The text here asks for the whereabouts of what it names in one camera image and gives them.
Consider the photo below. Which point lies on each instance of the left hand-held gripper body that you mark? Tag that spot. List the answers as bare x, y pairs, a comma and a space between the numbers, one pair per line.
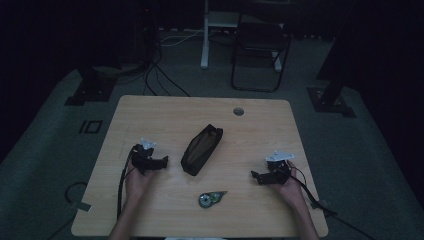
144, 159

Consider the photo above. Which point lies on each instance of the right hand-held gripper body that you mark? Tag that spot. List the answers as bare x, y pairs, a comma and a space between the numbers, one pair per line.
277, 170

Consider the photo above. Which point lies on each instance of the person's left hand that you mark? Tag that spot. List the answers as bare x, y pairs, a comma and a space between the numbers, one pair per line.
137, 182

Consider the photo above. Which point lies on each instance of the person's right hand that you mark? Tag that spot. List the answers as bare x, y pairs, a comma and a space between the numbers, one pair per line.
292, 190

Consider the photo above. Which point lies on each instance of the black open pencil case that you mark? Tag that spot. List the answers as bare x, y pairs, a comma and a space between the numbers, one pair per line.
202, 150

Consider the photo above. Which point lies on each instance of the green correction tape dispenser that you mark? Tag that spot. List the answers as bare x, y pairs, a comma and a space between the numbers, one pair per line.
209, 199

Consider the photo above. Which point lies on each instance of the grey tape piece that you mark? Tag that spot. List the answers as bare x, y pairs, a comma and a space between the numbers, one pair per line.
320, 204
84, 206

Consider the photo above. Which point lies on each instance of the black stand with flat base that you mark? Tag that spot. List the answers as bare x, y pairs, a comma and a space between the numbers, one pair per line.
90, 90
331, 100

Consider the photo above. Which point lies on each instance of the black folding chair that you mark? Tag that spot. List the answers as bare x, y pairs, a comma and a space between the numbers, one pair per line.
260, 50

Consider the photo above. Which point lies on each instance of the white desk frame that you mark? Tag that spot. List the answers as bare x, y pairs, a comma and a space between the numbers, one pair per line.
205, 40

